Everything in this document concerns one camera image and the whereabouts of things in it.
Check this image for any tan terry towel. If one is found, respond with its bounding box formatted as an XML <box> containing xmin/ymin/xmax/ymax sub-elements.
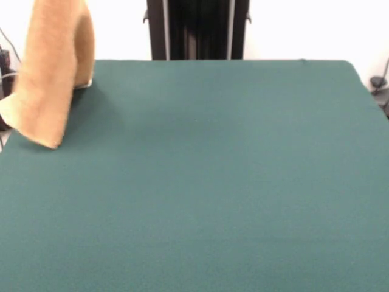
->
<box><xmin>0</xmin><ymin>0</ymin><xmax>97</xmax><ymax>150</ymax></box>

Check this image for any dark green table cloth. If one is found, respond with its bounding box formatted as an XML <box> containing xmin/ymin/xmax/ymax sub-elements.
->
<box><xmin>0</xmin><ymin>59</ymin><xmax>389</xmax><ymax>292</ymax></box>

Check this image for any dark grey stand base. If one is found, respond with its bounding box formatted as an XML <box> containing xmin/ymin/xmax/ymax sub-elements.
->
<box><xmin>369</xmin><ymin>75</ymin><xmax>389</xmax><ymax>119</ymax></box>

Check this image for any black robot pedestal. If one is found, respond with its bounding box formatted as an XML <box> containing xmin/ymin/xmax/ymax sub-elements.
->
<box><xmin>141</xmin><ymin>0</ymin><xmax>253</xmax><ymax>60</ymax></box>

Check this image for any black cable bundle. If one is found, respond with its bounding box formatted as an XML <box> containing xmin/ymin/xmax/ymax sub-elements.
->
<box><xmin>0</xmin><ymin>27</ymin><xmax>22</xmax><ymax>131</ymax></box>

